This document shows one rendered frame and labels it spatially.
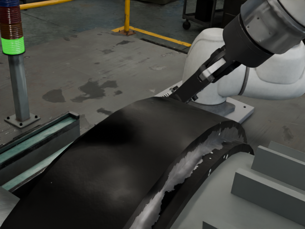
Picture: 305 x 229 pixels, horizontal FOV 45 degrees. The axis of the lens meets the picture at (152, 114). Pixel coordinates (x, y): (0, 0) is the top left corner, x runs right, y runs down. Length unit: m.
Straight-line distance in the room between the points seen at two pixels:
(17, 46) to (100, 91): 0.41
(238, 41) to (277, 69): 0.65
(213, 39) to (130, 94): 0.42
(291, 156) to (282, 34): 0.34
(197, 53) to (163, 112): 1.01
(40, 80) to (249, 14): 1.12
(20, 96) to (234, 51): 0.81
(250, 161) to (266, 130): 1.14
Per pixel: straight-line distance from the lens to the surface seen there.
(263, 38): 0.51
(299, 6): 0.48
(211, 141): 0.15
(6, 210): 0.43
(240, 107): 1.35
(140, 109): 0.15
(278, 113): 1.42
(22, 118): 1.23
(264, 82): 1.19
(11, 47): 1.13
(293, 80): 1.20
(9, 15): 1.10
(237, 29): 0.53
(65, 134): 0.99
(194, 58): 1.16
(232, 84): 1.18
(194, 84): 0.56
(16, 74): 1.17
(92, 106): 1.32
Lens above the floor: 1.44
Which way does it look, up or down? 30 degrees down
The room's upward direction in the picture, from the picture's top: 4 degrees clockwise
